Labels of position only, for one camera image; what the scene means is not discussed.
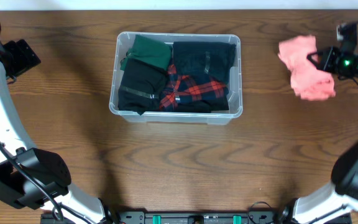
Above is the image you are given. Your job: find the red navy plaid shirt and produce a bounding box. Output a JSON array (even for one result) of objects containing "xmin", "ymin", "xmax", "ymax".
[{"xmin": 160, "ymin": 64, "xmax": 228, "ymax": 112}]

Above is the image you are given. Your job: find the black garment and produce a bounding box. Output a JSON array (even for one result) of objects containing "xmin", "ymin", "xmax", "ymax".
[
  {"xmin": 174, "ymin": 97, "xmax": 229, "ymax": 113},
  {"xmin": 118, "ymin": 58, "xmax": 167, "ymax": 115}
]

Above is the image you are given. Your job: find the navy garment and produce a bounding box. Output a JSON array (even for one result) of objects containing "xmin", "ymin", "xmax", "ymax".
[{"xmin": 173, "ymin": 42, "xmax": 236, "ymax": 84}]

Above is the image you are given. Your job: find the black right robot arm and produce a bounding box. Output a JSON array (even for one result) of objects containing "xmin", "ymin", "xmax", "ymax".
[{"xmin": 274, "ymin": 23, "xmax": 358, "ymax": 224}]

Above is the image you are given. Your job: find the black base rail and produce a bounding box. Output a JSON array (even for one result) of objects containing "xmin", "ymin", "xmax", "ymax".
[{"xmin": 40, "ymin": 210, "xmax": 353, "ymax": 224}]

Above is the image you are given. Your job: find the clear plastic storage bin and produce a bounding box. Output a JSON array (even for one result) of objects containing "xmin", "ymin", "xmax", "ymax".
[{"xmin": 109, "ymin": 31, "xmax": 244, "ymax": 126}]

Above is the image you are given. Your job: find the salmon pink garment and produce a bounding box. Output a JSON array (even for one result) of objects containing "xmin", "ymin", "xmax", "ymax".
[{"xmin": 278, "ymin": 35, "xmax": 336, "ymax": 101}]

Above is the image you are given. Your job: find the dark green garment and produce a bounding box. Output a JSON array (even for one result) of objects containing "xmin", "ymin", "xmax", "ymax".
[{"xmin": 120, "ymin": 35, "xmax": 172, "ymax": 70}]

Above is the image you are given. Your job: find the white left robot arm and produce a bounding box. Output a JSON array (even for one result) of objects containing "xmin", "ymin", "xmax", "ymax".
[{"xmin": 0, "ymin": 23, "xmax": 115, "ymax": 223}]

